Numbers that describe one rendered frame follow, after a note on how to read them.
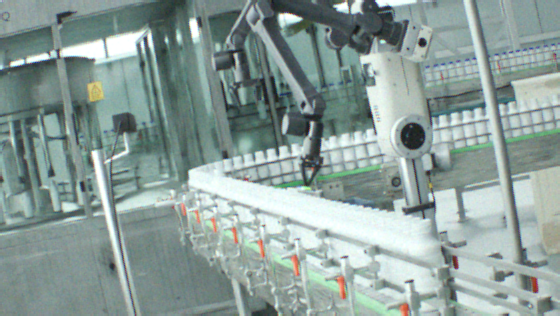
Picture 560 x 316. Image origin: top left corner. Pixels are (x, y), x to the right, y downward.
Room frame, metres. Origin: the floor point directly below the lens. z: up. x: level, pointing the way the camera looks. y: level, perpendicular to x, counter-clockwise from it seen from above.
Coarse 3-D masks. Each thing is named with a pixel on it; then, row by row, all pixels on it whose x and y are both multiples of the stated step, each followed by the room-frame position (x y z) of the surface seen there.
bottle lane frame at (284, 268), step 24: (192, 216) 5.45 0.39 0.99; (216, 240) 4.79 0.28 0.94; (240, 264) 4.27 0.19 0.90; (288, 264) 3.36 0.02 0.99; (264, 288) 3.86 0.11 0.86; (312, 288) 3.09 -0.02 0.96; (336, 288) 2.81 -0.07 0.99; (288, 312) 3.51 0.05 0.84; (336, 312) 2.85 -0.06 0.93; (360, 312) 2.61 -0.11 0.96; (384, 312) 2.40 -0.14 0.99; (480, 312) 2.14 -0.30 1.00
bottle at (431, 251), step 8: (416, 224) 2.25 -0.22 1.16; (424, 224) 2.25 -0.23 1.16; (416, 232) 2.25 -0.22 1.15; (424, 232) 2.25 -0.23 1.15; (432, 232) 2.26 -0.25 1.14; (416, 240) 2.25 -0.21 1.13; (424, 240) 2.24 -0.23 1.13; (432, 240) 2.25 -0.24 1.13; (416, 248) 2.24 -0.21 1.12; (424, 248) 2.23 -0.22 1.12; (432, 248) 2.24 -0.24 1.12; (440, 248) 2.25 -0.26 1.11; (416, 256) 2.24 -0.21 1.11; (424, 256) 2.24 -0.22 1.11; (432, 256) 2.24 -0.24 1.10; (440, 256) 2.25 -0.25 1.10; (440, 264) 2.24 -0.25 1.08; (416, 272) 2.25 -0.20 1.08; (424, 272) 2.24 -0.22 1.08; (416, 280) 2.25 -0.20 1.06; (424, 280) 2.24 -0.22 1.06; (432, 280) 2.23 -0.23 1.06; (416, 288) 2.26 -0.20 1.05; (424, 288) 2.24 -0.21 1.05; (432, 288) 2.23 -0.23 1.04; (424, 304) 2.24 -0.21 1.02
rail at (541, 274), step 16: (208, 192) 4.87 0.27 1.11; (304, 224) 3.12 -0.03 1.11; (352, 240) 2.64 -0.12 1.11; (320, 256) 3.01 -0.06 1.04; (400, 256) 2.28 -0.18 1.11; (464, 256) 2.13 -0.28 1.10; (480, 256) 2.04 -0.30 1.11; (528, 272) 1.82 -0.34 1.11; (544, 272) 1.75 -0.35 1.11; (400, 288) 2.32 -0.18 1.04; (464, 288) 2.16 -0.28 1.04; (496, 288) 1.77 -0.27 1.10; (512, 288) 1.69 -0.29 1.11; (432, 304) 2.12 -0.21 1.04; (496, 304) 2.00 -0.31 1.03; (512, 304) 1.91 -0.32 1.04
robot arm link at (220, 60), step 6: (234, 36) 4.71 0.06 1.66; (240, 36) 4.71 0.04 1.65; (234, 42) 4.71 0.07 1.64; (240, 42) 4.71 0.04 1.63; (234, 48) 4.72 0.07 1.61; (240, 48) 4.72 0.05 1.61; (216, 54) 4.72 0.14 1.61; (222, 54) 4.73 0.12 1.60; (216, 60) 4.71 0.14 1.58; (222, 60) 4.71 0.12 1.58; (228, 60) 4.72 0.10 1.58; (216, 66) 4.71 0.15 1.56; (222, 66) 4.72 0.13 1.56; (228, 66) 4.72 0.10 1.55
